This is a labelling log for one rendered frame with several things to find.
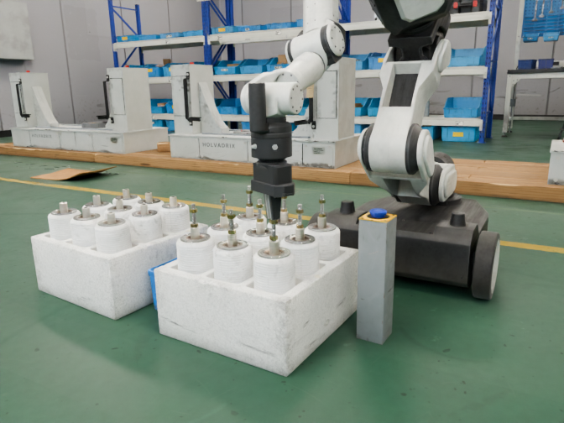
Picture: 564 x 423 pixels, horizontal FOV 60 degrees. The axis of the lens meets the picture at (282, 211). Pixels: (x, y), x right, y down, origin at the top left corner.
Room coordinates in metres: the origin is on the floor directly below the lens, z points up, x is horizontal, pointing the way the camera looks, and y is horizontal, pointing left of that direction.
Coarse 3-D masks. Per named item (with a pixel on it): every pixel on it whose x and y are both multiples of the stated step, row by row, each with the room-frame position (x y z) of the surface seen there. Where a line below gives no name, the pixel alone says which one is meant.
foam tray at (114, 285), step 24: (48, 240) 1.40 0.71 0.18; (168, 240) 1.39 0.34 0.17; (48, 264) 1.40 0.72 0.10; (72, 264) 1.32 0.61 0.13; (96, 264) 1.25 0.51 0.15; (120, 264) 1.25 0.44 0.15; (144, 264) 1.32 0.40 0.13; (48, 288) 1.41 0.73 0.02; (72, 288) 1.33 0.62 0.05; (96, 288) 1.26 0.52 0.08; (120, 288) 1.24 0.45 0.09; (144, 288) 1.31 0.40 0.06; (120, 312) 1.24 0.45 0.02
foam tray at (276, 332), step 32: (352, 256) 1.23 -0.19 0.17; (160, 288) 1.13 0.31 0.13; (192, 288) 1.07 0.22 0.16; (224, 288) 1.02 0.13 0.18; (320, 288) 1.07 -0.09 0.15; (352, 288) 1.23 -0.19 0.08; (160, 320) 1.14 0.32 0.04; (192, 320) 1.08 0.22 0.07; (224, 320) 1.02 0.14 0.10; (256, 320) 0.98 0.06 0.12; (288, 320) 0.94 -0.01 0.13; (320, 320) 1.07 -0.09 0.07; (224, 352) 1.03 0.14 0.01; (256, 352) 0.98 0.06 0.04; (288, 352) 0.94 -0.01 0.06
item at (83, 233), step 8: (72, 224) 1.36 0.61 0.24; (80, 224) 1.35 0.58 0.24; (88, 224) 1.35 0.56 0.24; (96, 224) 1.36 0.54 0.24; (72, 232) 1.36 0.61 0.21; (80, 232) 1.35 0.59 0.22; (88, 232) 1.35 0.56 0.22; (72, 240) 1.38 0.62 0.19; (80, 240) 1.35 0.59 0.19; (88, 240) 1.35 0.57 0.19
